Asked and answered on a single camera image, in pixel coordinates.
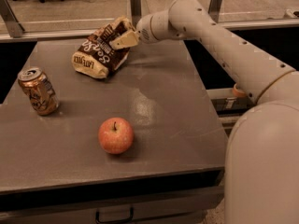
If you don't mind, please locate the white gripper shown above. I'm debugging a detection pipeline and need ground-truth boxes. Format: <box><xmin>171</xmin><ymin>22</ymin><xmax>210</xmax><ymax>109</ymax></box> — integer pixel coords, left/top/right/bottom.
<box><xmin>109</xmin><ymin>15</ymin><xmax>153</xmax><ymax>50</ymax></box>

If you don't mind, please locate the brown chip bag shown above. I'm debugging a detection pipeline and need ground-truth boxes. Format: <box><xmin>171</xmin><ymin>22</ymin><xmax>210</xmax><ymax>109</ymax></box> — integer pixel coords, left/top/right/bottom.
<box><xmin>72</xmin><ymin>16</ymin><xmax>135</xmax><ymax>79</ymax></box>

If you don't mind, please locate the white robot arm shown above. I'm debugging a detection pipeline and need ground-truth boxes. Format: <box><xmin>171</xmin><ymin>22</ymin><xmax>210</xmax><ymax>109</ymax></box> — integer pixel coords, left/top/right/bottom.
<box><xmin>111</xmin><ymin>0</ymin><xmax>299</xmax><ymax>224</ymax></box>

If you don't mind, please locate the red apple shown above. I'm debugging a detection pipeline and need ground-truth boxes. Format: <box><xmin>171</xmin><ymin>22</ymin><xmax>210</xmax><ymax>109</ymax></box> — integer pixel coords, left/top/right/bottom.
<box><xmin>98</xmin><ymin>118</ymin><xmax>134</xmax><ymax>155</ymax></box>

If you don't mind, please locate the orange soda can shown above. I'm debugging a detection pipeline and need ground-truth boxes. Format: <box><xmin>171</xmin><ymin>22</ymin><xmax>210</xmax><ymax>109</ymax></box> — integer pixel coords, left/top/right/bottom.
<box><xmin>18</xmin><ymin>67</ymin><xmax>59</xmax><ymax>116</ymax></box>

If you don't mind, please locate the orange tape roll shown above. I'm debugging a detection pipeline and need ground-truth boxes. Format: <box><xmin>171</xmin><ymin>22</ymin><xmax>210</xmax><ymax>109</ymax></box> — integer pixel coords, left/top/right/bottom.
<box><xmin>232</xmin><ymin>84</ymin><xmax>247</xmax><ymax>98</ymax></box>

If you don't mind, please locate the grey drawer front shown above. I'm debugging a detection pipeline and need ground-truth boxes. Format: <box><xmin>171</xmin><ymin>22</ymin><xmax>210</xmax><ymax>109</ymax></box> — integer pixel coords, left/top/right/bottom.
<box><xmin>0</xmin><ymin>186</ymin><xmax>224</xmax><ymax>224</ymax></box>

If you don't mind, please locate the middle metal railing post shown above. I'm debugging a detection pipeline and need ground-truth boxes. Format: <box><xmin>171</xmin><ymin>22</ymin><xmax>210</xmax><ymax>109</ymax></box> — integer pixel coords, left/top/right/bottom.
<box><xmin>130</xmin><ymin>0</ymin><xmax>142</xmax><ymax>25</ymax></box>

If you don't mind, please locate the metal railing post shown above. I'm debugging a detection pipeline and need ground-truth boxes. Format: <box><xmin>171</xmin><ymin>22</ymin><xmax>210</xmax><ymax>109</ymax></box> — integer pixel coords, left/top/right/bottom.
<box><xmin>208</xmin><ymin>0</ymin><xmax>222</xmax><ymax>22</ymax></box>
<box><xmin>130</xmin><ymin>0</ymin><xmax>142</xmax><ymax>25</ymax></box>
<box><xmin>0</xmin><ymin>0</ymin><xmax>24</xmax><ymax>38</ymax></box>

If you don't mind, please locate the right metal railing post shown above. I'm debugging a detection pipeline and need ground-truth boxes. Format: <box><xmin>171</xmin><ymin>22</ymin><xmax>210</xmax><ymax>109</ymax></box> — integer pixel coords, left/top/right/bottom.
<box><xmin>208</xmin><ymin>0</ymin><xmax>222</xmax><ymax>22</ymax></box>

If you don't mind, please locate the left metal railing post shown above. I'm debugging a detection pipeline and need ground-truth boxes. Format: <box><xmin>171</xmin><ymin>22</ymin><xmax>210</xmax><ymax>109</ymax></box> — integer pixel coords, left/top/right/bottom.
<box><xmin>0</xmin><ymin>0</ymin><xmax>24</xmax><ymax>38</ymax></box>

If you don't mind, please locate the black drawer handle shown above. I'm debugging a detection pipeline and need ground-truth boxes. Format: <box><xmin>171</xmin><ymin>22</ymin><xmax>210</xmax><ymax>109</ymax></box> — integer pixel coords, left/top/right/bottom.
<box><xmin>94</xmin><ymin>207</ymin><xmax>135</xmax><ymax>224</ymax></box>

